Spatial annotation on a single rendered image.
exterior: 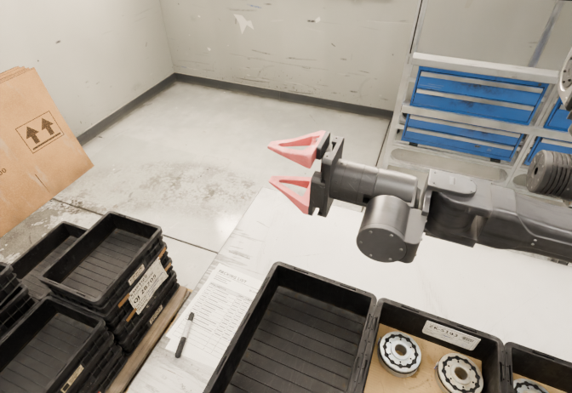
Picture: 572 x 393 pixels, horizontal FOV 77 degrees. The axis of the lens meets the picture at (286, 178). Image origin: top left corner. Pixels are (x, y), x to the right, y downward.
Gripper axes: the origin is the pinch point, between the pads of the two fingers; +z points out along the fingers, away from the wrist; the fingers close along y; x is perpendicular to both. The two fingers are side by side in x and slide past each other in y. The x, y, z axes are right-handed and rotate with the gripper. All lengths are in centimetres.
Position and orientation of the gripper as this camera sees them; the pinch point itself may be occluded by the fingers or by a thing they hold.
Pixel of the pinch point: (274, 163)
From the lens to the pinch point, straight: 52.6
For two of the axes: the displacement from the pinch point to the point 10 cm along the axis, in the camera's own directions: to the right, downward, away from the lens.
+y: -0.1, 7.7, 6.4
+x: 3.7, -5.9, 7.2
